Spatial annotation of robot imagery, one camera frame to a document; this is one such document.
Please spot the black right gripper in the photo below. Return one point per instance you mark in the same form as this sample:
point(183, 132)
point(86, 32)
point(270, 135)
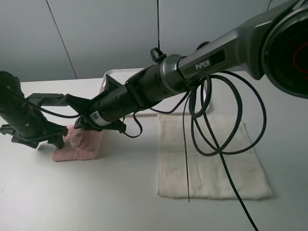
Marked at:
point(105, 110)

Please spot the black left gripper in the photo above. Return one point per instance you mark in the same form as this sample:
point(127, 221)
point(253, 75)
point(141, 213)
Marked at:
point(28, 126)

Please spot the pink towel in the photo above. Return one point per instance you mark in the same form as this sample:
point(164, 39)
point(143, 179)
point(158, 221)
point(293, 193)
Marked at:
point(79, 144)

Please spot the cream white towel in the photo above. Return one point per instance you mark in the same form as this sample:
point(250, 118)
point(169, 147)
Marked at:
point(182, 171)

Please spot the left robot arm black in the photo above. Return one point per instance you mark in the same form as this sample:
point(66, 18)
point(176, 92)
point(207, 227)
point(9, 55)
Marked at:
point(10, 90)

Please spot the white rectangular plastic tray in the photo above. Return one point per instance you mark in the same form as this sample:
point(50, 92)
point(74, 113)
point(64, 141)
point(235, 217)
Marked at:
point(158, 84)

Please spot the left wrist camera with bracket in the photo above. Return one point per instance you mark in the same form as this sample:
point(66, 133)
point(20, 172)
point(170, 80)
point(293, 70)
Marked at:
point(46, 99)

